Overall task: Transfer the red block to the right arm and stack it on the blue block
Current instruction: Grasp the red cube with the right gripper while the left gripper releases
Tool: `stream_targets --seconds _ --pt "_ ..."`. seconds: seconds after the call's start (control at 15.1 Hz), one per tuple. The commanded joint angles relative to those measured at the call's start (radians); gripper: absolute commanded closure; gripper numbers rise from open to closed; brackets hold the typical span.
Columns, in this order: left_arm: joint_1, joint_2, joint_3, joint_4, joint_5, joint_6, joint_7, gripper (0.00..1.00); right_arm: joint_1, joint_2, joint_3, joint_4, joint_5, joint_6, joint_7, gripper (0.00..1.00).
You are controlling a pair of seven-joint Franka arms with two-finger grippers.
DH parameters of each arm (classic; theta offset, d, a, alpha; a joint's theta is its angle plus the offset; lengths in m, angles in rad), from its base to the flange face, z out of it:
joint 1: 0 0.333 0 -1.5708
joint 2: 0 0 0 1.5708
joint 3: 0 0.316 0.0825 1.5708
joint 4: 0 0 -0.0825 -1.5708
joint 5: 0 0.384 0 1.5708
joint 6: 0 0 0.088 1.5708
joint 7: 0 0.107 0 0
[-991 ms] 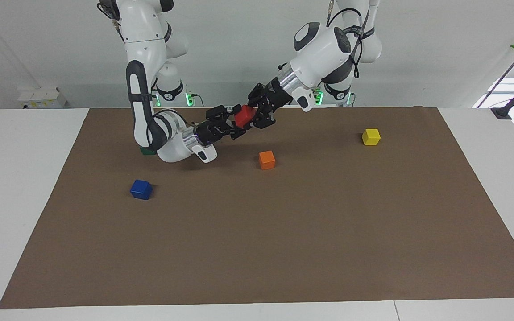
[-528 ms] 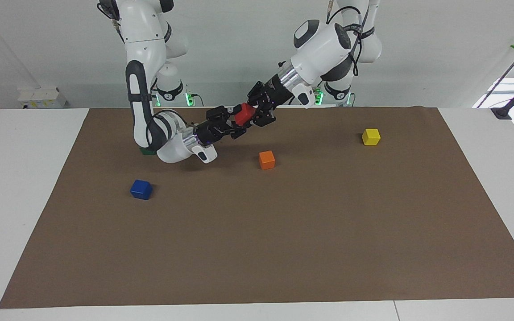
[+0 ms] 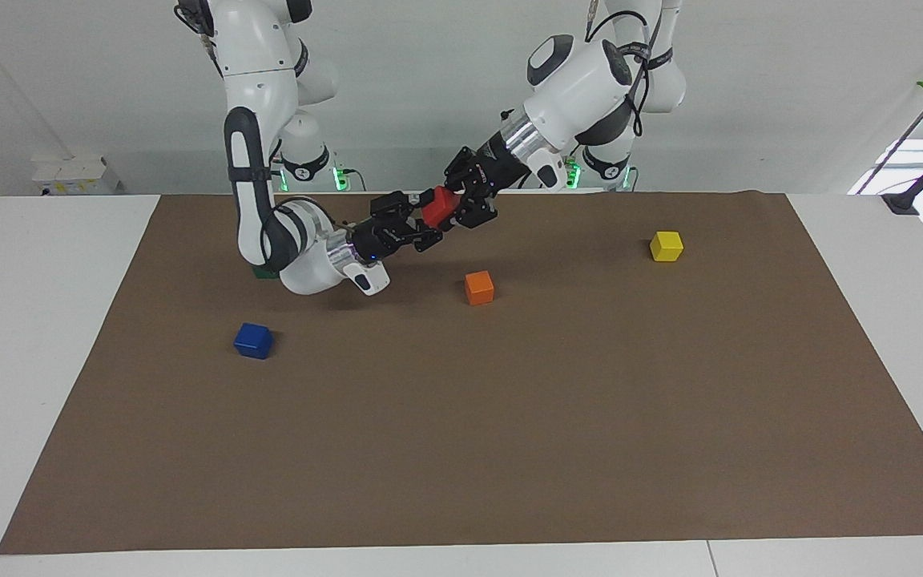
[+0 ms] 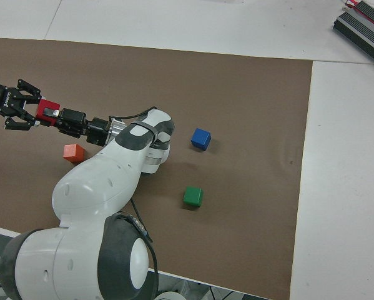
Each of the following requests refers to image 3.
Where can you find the brown table mat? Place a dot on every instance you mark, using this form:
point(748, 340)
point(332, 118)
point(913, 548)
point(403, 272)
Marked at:
point(461, 433)

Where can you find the white box yellow label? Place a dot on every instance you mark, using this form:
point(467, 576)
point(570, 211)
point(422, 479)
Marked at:
point(73, 178)

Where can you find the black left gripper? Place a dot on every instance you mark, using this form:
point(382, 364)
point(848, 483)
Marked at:
point(493, 168)

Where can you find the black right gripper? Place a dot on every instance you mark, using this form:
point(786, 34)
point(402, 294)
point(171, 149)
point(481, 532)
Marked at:
point(385, 232)

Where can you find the red cube block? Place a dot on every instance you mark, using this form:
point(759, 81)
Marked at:
point(437, 208)

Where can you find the green cube block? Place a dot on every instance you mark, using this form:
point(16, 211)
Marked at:
point(261, 275)

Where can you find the blue cube block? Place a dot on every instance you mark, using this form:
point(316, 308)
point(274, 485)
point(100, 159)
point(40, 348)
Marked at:
point(253, 342)

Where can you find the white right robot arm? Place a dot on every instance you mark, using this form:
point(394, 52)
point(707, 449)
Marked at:
point(257, 72)

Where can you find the orange cube block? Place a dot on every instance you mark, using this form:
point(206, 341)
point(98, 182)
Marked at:
point(479, 288)

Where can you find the yellow cube block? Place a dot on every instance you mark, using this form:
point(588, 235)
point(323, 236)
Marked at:
point(667, 247)

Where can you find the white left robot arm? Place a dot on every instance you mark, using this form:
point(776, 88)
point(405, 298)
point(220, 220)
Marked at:
point(582, 80)

